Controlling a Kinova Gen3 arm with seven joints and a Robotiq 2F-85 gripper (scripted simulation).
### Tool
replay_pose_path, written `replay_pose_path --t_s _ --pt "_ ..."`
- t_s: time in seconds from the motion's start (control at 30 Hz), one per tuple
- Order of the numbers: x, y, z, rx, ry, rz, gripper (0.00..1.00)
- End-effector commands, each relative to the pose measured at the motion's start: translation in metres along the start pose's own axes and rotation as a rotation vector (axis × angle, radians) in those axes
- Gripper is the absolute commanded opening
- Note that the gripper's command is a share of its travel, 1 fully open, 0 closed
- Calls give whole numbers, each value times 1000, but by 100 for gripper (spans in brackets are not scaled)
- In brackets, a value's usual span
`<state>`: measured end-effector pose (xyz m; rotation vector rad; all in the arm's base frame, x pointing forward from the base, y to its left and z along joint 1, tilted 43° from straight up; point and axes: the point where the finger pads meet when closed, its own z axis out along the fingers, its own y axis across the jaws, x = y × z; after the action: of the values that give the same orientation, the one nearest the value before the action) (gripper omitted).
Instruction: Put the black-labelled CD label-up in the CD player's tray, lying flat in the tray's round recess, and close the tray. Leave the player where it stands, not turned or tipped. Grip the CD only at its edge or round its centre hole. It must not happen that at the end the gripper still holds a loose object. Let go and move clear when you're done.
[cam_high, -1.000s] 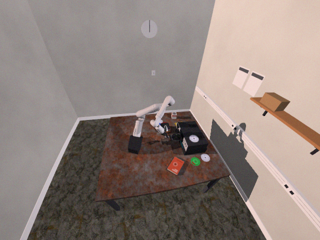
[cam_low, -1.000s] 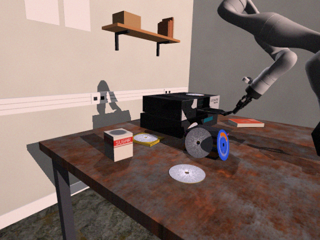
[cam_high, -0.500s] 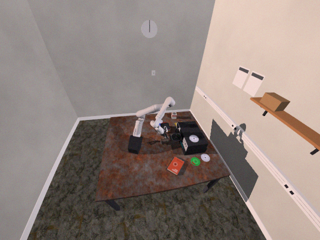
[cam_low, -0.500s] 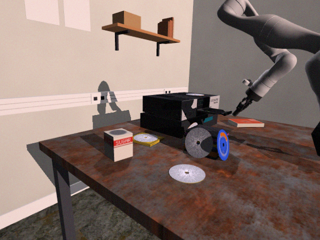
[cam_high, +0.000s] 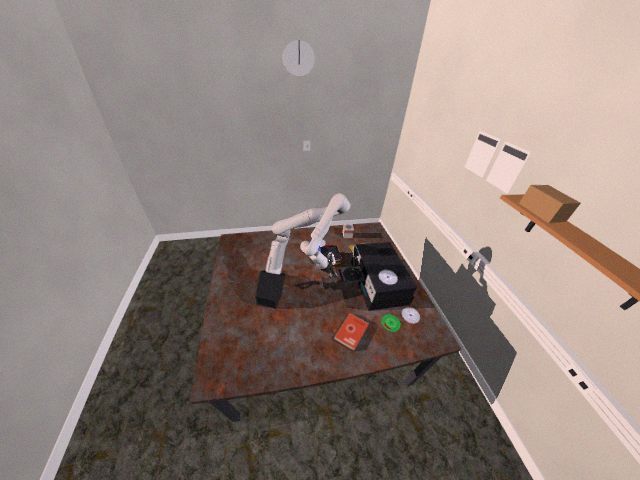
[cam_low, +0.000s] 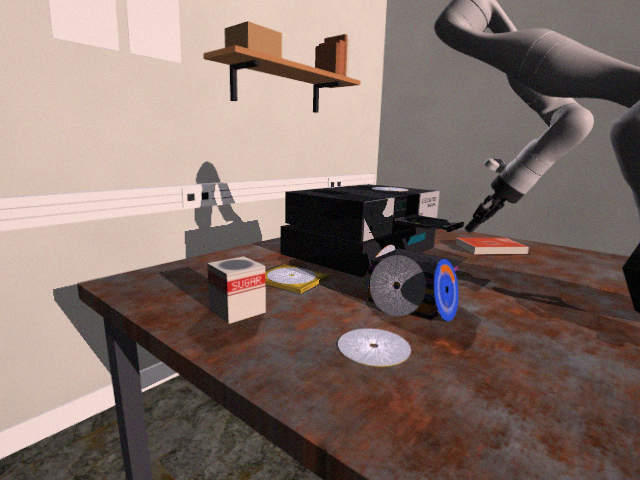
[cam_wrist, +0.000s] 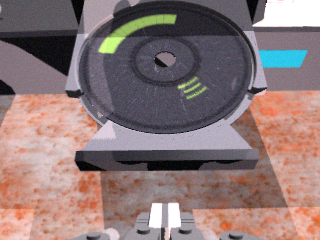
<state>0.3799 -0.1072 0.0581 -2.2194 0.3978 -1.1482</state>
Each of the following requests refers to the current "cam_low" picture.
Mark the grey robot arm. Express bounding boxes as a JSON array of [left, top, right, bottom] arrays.
[[434, 0, 640, 222]]

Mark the blue cd with orange mark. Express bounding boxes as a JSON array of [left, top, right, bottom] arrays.
[[434, 259, 459, 321]]

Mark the red paperback book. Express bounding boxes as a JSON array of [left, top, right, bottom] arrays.
[[456, 238, 529, 254]]

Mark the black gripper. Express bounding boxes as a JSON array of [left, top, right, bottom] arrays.
[[465, 174, 525, 233]]

